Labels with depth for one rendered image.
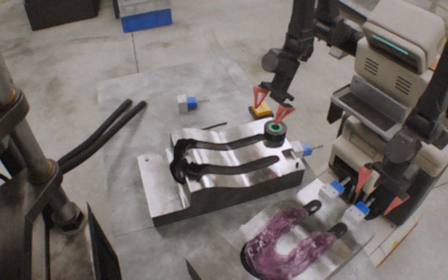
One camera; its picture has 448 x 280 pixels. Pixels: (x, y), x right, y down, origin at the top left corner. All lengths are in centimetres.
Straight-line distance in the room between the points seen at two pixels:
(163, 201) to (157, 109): 53
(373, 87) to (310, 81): 200
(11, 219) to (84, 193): 140
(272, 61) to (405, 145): 43
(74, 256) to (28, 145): 39
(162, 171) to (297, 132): 158
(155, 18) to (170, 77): 246
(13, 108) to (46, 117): 224
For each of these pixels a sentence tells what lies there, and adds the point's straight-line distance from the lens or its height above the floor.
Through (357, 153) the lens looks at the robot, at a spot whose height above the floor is 80.
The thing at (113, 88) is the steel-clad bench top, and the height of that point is 80.
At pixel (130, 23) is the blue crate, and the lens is 403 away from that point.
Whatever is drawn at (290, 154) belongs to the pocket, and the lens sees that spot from 114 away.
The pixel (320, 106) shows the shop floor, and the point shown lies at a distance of 282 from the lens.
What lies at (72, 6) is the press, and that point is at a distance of 470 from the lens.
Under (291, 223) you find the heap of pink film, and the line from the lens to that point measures 92.
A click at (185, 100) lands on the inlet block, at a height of 85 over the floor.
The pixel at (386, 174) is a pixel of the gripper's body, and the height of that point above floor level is 109.
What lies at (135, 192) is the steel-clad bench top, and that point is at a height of 80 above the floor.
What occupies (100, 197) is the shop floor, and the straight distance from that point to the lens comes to 221.
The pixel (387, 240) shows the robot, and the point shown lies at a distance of 177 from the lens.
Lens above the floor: 168
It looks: 44 degrees down
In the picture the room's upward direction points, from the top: straight up
